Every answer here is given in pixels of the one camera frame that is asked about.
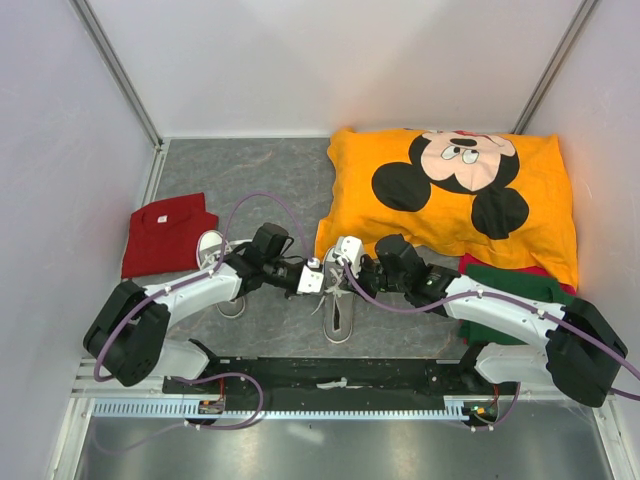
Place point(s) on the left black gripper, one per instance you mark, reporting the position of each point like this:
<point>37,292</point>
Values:
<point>300,266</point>

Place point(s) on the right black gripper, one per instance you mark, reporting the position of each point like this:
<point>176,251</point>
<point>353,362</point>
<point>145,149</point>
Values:
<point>359,281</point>

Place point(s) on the grey sneaker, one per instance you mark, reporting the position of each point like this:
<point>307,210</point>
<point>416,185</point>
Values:
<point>338,313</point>
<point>231,309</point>

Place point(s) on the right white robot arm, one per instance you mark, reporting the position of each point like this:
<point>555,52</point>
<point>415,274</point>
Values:
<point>570,347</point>

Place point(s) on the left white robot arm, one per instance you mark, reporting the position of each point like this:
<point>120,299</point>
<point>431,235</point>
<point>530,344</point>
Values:
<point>128,339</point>

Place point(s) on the red cloth under green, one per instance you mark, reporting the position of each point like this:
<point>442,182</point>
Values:
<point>480,260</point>

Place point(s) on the green folded cloth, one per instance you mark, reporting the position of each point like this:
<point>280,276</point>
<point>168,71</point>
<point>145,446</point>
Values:
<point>531,283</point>

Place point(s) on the white tape scrap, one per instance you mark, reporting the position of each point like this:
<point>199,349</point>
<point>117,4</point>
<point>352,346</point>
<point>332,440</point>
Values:
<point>333,384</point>

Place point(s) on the red folded t-shirt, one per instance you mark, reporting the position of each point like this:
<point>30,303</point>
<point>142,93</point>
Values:
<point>163,236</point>

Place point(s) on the orange mickey mouse pillow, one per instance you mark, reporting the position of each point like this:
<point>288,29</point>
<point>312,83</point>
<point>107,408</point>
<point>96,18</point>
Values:
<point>505,199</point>

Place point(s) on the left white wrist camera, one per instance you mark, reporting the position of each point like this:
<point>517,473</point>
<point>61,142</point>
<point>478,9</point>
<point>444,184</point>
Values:
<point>311,279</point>

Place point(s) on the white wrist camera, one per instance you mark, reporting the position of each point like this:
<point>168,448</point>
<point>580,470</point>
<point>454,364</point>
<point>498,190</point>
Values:
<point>348,252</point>
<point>311,279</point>

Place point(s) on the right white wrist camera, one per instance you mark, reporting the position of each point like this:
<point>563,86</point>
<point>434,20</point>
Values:
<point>348,252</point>

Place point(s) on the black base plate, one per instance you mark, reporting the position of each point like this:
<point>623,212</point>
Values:
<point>352,384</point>

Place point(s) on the slotted cable duct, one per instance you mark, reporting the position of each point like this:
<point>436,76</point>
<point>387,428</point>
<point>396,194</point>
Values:
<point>176,408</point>

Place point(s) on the left aluminium frame post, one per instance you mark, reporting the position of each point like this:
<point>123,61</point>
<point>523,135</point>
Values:
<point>106,50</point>

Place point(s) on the aluminium frame post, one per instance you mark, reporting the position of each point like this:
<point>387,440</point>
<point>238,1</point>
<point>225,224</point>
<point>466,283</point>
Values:
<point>560,55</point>
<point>106,50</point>

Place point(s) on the right aluminium frame post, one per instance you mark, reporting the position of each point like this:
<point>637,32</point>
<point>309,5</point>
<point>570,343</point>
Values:
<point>560,55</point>

